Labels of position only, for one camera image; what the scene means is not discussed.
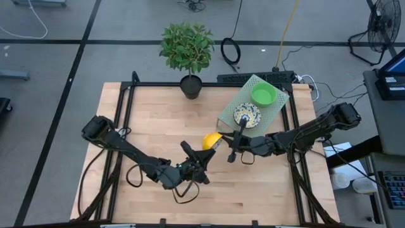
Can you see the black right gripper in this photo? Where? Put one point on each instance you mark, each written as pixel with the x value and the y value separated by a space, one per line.
pixel 240 142

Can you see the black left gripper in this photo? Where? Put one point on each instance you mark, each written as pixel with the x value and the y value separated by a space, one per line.
pixel 193 166

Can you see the yellow bowl with patterned inside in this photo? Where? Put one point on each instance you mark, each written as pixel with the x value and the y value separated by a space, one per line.
pixel 253 111
pixel 210 141

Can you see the green plastic bowl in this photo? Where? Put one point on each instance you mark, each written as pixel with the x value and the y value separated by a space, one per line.
pixel 263 95

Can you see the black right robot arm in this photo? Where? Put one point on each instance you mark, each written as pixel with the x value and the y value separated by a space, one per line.
pixel 303 133

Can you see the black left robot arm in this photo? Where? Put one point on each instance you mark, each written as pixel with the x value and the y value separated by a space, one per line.
pixel 126 149

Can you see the mint perforated metal shelf riser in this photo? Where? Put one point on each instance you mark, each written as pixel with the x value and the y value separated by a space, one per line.
pixel 272 114

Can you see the black perforated box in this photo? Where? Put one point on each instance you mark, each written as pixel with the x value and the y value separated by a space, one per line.
pixel 234 78

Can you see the green plant in black pot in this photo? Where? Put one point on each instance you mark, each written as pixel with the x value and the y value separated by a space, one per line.
pixel 186 47

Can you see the white cup lid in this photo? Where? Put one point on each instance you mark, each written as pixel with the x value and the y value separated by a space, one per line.
pixel 340 181

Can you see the white rounded object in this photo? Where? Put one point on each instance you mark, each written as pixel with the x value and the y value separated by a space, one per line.
pixel 364 186

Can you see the grey desk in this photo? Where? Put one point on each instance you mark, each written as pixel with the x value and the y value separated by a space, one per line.
pixel 379 126

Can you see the black desktop device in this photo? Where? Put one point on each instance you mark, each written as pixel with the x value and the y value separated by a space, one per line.
pixel 389 88

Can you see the black keyboard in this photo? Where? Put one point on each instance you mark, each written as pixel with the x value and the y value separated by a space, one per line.
pixel 394 190

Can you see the computer monitor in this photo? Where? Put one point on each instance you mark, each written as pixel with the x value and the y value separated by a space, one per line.
pixel 397 66

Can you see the black floor fan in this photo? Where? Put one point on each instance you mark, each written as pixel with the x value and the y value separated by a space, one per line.
pixel 384 25

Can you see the black rounded object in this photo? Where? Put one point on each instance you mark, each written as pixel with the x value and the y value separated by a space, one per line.
pixel 4 104

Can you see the grey flat bar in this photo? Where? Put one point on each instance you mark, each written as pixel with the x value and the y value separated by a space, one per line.
pixel 14 75

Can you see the grey metal base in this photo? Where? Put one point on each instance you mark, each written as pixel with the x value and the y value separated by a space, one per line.
pixel 38 2

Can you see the black aluminium rig frame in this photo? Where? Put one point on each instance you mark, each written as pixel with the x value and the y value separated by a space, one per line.
pixel 152 84

